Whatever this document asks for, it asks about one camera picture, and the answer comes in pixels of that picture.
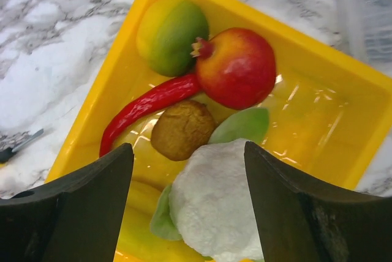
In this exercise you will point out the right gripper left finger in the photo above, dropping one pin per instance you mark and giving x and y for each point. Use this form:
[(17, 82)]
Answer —
[(76, 217)]

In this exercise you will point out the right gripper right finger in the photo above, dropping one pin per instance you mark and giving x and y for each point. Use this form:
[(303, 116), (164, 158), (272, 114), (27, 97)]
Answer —
[(302, 218)]

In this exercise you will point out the red apple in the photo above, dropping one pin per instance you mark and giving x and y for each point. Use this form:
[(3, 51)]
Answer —
[(236, 68)]

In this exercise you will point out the white cauliflower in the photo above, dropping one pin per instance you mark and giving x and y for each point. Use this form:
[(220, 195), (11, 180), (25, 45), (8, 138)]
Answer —
[(208, 205)]

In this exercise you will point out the yellow plastic tray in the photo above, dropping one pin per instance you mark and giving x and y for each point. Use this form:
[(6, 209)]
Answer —
[(328, 112)]

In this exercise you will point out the red chili pepper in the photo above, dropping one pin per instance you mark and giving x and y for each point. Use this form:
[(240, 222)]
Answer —
[(159, 97)]

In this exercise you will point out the yellow green mango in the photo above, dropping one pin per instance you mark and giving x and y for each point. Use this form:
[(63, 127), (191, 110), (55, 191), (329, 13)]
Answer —
[(166, 33)]

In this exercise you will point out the clear plastic box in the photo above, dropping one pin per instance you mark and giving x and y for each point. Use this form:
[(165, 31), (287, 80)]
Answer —
[(366, 31)]

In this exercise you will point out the yellow handled screwdriver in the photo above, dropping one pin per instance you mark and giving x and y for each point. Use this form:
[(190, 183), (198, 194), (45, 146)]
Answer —
[(8, 153)]

